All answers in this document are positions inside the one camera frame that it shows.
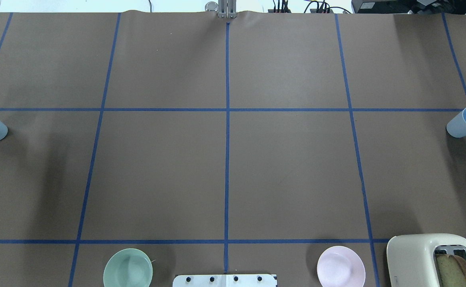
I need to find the cream two-slot toaster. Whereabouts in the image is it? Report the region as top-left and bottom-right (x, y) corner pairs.
(386, 233), (466, 287)

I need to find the toast slice in toaster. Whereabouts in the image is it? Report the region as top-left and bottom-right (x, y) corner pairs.
(435, 254), (466, 287)

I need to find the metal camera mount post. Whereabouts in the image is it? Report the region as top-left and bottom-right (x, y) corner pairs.
(205, 0), (238, 19)

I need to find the pink plastic bowl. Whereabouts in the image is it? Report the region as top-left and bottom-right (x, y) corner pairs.
(316, 246), (366, 287)

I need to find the green plastic bowl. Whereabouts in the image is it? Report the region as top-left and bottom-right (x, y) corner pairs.
(103, 248), (154, 287)

